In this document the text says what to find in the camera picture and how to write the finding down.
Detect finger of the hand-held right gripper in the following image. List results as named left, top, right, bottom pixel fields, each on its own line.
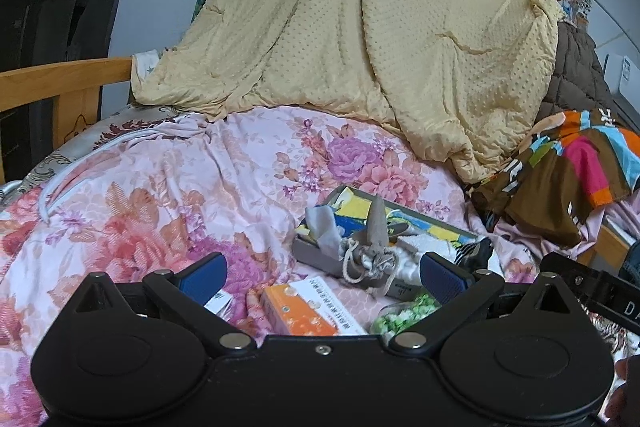
left=540, top=251, right=607, bottom=303

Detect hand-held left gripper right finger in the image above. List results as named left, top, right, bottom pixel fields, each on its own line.
left=389, top=252, right=581, bottom=355

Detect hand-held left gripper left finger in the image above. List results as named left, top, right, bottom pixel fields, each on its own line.
left=67, top=252, right=256, bottom=355

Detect grey drawstring pouch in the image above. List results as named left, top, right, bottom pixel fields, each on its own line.
left=339, top=194, right=403, bottom=299

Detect cardboard tray with cartoon print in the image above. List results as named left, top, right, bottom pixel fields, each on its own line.
left=291, top=186, right=481, bottom=303

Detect person's right hand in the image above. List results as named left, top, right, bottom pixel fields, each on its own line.
left=604, top=354, right=640, bottom=427

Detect white medicine box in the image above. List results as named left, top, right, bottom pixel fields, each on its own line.
left=204, top=289, right=235, bottom=322

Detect blue jeans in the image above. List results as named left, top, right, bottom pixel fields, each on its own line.
left=617, top=237, right=640, bottom=288

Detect wooden furniture piece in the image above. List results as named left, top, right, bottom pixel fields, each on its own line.
left=592, top=222, right=632, bottom=269

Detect bag of green peas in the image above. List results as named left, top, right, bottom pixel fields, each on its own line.
left=369, top=289, right=445, bottom=337

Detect pale pink cloth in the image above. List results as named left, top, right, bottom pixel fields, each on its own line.
left=487, top=196, right=640, bottom=265

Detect pink floral bedsheet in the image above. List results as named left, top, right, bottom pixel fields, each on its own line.
left=0, top=104, right=551, bottom=427

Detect colourful striped brown garment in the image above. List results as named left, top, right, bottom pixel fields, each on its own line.
left=471, top=107, right=640, bottom=249

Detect orange medicine box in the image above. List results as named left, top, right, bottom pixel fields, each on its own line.
left=259, top=276, right=370, bottom=338

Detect white air conditioner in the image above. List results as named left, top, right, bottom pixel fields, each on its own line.
left=601, top=52, right=640, bottom=130

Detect brown quilted blanket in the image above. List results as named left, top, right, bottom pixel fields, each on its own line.
left=536, top=21, right=613, bottom=124

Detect white cloth with star print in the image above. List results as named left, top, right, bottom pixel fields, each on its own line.
left=131, top=48, right=163, bottom=90

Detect yellow dotted quilt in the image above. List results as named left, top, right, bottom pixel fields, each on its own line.
left=131, top=0, right=560, bottom=185

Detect dark door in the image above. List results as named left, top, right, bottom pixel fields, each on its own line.
left=0, top=0, right=127, bottom=188

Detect wooden bed rail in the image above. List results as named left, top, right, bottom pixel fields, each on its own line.
left=0, top=56, right=135, bottom=184

